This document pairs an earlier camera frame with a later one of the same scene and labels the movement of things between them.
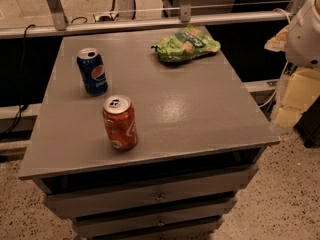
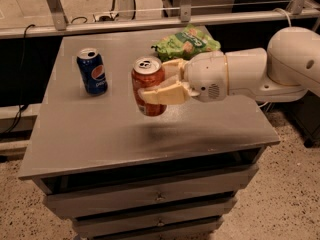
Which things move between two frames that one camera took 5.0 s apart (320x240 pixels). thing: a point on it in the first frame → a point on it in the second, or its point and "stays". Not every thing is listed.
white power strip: (110, 17) stays
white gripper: (305, 39) → (206, 74)
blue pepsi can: (92, 68) stays
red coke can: (119, 116) → (147, 73)
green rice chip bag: (185, 43) stays
